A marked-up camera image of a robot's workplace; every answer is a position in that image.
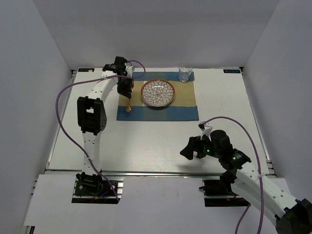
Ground purple cable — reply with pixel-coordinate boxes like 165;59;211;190
55;60;146;203
198;116;265;234

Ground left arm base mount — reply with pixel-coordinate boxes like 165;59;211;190
72;173;123;204

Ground gold fork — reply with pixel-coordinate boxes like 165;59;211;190
126;99;131;113

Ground blue beige cloth placemat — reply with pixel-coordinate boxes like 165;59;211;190
117;72;199;121

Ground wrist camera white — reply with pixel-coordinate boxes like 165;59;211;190
126;65;135;77
198;123;213;139

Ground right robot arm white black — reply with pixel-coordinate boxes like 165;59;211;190
180;130;312;234

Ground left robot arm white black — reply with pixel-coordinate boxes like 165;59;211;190
77;57;134;176

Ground patterned ceramic plate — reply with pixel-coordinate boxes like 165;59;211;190
140;79;176;107

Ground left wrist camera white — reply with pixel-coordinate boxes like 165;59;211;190
126;65;135;77

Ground left blue corner sticker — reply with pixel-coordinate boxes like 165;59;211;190
78;68;95;73

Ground right blue corner sticker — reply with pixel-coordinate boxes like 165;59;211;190
223;69;241;74

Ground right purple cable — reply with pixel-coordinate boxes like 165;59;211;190
198;116;265;234

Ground blue corner sticker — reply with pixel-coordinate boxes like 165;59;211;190
78;68;95;73
223;69;241;74

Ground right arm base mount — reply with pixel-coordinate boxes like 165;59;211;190
199;172;249;207

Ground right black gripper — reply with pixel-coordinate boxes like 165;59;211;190
180;133;222;160

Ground clear drinking glass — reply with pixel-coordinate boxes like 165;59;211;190
178;63;193;82

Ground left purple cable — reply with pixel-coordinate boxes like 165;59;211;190
55;60;146;203

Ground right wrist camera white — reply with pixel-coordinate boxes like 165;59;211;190
198;123;213;139

